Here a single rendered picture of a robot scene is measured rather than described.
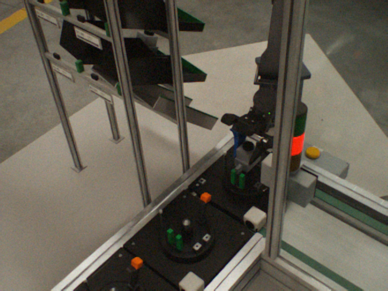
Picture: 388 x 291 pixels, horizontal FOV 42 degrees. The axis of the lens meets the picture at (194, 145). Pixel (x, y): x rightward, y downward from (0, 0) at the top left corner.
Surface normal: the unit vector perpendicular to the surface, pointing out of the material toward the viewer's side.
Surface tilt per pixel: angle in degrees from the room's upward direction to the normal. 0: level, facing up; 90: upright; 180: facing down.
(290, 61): 90
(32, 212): 0
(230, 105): 0
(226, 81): 0
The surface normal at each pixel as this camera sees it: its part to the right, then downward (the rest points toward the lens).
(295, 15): -0.65, 0.55
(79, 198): -0.05, -0.72
